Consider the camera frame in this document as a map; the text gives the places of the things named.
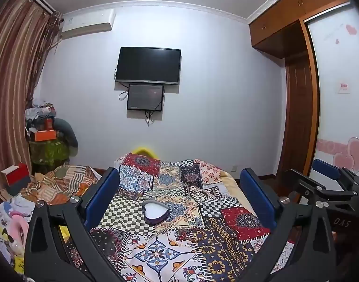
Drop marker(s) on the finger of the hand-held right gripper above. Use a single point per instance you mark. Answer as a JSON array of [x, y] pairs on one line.
[[314, 192], [327, 168]]

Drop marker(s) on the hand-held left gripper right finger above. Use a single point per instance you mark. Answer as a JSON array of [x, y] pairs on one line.
[[255, 195]]

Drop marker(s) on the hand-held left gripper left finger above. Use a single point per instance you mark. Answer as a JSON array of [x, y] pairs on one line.
[[103, 194]]

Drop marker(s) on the heart-shaped jewelry box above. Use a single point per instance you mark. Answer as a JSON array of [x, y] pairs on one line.
[[156, 219]]

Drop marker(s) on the beige bed sheet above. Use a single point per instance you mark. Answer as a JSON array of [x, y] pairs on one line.
[[233, 185]]

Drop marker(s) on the orange striped blanket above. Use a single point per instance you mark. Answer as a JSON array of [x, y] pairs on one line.
[[62, 179]]

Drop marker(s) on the white heart-print sliding door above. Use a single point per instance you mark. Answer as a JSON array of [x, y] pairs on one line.
[[338, 123]]

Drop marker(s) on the yellow cushion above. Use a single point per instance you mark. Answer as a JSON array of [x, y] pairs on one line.
[[144, 150]]

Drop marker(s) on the green patterned cloth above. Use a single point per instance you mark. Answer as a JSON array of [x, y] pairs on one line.
[[50, 154]]

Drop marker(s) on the dark grey cushion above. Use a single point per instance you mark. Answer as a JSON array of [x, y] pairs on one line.
[[67, 132]]

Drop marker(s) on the patchwork printed blanket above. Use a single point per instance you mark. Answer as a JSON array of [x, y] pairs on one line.
[[179, 182]]

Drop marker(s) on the orange box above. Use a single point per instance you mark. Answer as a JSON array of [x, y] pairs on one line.
[[45, 135]]

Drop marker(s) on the red and white box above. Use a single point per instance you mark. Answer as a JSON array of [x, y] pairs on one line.
[[16, 179]]

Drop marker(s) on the pink plush item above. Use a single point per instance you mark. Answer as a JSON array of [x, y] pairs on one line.
[[16, 229]]

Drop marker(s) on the white printed cloth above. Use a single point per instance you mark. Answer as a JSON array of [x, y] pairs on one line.
[[3, 211]]

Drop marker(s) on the pile of clutter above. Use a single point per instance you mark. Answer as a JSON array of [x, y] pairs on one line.
[[40, 114]]

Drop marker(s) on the small black monitor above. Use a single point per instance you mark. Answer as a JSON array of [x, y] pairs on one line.
[[145, 97]]

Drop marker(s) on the brown striped curtain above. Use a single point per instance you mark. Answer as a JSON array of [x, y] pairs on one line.
[[12, 88]]

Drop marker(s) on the wooden overhead cabinet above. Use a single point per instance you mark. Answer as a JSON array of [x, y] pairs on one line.
[[288, 14]]

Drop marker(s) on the white air conditioner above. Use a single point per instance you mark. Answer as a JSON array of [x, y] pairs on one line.
[[87, 23]]

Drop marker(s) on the white wall switch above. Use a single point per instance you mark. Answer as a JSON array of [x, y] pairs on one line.
[[344, 87]]

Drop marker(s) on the black wall television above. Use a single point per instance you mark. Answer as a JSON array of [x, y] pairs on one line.
[[148, 64]]

